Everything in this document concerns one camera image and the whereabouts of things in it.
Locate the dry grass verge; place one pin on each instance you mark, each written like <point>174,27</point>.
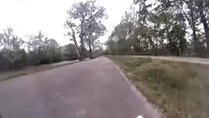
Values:
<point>173,86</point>

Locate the tall leaning tree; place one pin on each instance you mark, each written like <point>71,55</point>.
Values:
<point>81,32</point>

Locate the wood of tall trees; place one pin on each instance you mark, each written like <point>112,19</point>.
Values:
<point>171,32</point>

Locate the row of low trees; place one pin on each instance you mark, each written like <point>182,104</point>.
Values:
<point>32,52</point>

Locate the grass verge with bare patches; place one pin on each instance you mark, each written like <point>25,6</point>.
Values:
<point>23,71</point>

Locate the grey asphalt road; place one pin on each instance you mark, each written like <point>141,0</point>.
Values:
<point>192,59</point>

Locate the reddish grey asphalt path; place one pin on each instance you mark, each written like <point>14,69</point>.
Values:
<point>90,92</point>

